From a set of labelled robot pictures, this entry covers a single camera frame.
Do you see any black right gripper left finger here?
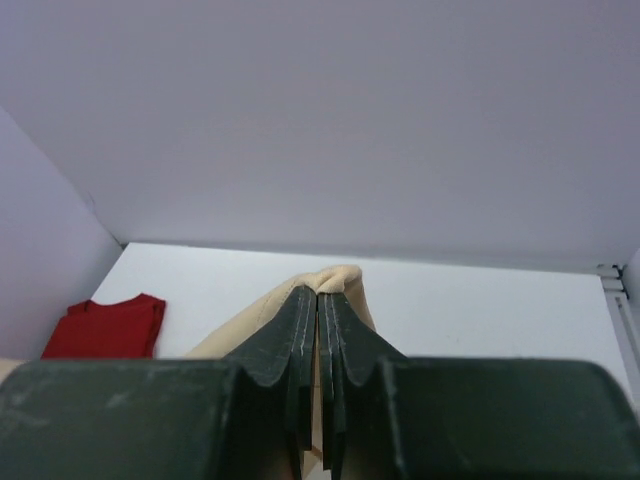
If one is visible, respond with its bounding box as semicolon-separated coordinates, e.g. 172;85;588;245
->
0;283;321;480

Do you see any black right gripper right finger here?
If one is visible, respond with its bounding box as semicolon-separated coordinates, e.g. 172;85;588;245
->
317;294;639;479

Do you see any beige t shirt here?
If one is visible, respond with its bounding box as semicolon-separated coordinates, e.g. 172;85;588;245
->
0;263;379;480

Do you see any folded red t shirt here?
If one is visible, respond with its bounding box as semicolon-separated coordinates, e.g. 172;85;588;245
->
41;294;166;359

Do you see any aluminium table frame rail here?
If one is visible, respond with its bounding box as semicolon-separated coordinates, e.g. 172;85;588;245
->
596;264;639;389

